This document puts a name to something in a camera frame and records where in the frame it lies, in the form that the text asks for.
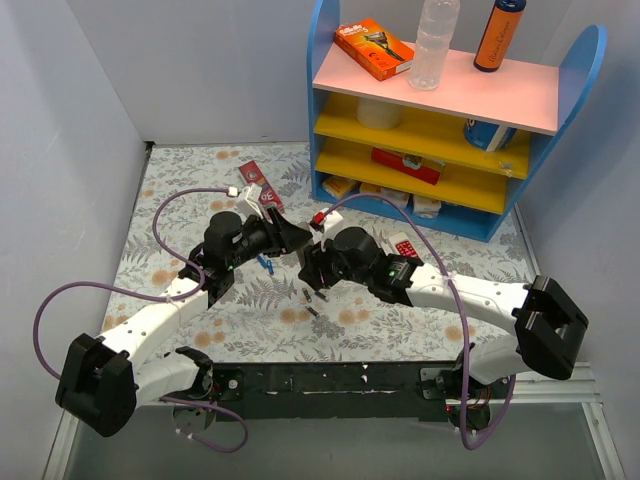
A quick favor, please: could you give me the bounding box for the aaa battery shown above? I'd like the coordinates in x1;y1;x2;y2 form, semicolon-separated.
302;288;312;304
314;291;329;302
305;306;320;318

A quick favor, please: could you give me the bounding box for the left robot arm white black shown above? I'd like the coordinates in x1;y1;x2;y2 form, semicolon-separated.
55;208;312;437

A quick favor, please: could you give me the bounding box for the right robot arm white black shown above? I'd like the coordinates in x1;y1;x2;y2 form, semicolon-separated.
298;227;588;398

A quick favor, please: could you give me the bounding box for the red white remote control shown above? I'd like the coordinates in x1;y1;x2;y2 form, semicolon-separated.
387;232;419;259

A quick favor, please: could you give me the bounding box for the blue clip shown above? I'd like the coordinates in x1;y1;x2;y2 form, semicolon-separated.
257;255;274;276

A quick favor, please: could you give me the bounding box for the yellow soap pack left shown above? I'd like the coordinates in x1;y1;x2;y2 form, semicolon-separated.
322;175;360;200

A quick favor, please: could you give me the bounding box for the red toothpaste box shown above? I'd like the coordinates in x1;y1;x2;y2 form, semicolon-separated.
239;161;284;213

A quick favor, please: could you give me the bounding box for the yellow white pack middle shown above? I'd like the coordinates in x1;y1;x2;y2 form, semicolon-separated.
359;182;410;208

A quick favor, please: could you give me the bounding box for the white pack right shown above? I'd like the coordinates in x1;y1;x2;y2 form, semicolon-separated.
413;195;442;219

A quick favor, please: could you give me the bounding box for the red box on shelf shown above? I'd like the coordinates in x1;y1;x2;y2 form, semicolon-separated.
371;148;445;185

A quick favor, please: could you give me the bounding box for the black base bar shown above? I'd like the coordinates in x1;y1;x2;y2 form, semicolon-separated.
155;360;511;424

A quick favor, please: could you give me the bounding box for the white paper roll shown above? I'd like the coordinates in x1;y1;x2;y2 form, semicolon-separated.
356;97;403;130

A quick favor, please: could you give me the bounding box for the blue shelf unit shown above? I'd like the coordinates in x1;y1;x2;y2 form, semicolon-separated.
306;1;607;242

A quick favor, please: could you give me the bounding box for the blue white can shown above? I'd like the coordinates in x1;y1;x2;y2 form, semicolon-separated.
463;119;517;152

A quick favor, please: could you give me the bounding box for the orange razor box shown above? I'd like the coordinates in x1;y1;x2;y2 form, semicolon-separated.
334;18;414;81

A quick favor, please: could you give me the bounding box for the clear plastic bottle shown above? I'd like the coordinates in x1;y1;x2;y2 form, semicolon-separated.
408;0;460;90

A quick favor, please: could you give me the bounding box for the orange cylindrical bottle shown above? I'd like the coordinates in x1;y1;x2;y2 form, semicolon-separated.
473;0;527;72

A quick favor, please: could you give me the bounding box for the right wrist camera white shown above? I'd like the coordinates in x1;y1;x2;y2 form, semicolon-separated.
309;209;343;238

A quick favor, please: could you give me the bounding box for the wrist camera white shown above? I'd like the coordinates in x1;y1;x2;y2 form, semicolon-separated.
236;183;264;219
309;209;343;238

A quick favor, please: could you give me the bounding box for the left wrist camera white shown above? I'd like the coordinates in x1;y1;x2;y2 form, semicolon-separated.
236;183;264;219

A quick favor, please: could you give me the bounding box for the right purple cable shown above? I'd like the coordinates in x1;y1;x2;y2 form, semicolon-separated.
319;193;516;451

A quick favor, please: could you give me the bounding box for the purple cable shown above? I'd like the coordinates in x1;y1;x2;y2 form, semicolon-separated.
319;193;516;451
32;185;250;454

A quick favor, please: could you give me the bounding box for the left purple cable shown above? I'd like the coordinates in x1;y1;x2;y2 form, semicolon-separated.
32;185;250;454

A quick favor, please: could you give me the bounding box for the aluminium rail frame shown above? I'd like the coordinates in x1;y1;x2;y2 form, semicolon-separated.
44;365;624;479

